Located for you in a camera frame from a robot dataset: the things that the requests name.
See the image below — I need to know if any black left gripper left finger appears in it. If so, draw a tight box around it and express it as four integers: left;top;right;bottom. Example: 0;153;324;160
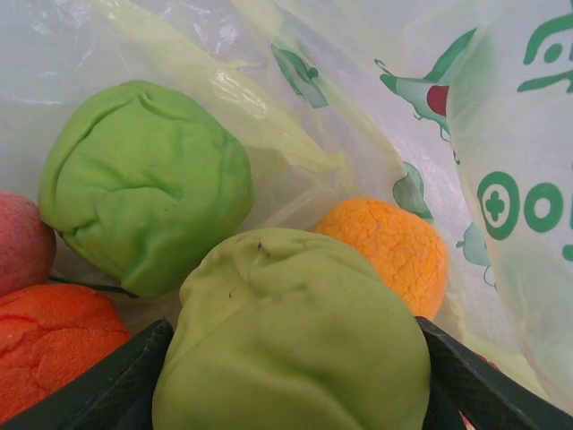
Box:
0;317;175;430

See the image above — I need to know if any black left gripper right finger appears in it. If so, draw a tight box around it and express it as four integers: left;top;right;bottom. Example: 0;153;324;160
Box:
413;315;573;430

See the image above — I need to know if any red-orange toy orange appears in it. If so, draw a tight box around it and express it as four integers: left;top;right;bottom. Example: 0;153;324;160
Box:
0;282;133;425

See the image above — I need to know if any pink toy peach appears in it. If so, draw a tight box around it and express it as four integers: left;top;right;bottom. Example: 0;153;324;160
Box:
0;189;59;299

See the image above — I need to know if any yellow-orange toy orange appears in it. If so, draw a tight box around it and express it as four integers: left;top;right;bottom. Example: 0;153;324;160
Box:
312;196;450;322

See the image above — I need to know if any yellow-green toy fruit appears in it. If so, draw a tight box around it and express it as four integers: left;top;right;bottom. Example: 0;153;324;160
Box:
150;227;433;430

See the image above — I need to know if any bright green toy fruit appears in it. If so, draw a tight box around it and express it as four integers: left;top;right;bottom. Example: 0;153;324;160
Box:
37;79;257;299

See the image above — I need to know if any yellow-green printed plastic bag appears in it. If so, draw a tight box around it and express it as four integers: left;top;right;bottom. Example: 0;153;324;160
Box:
0;0;573;430

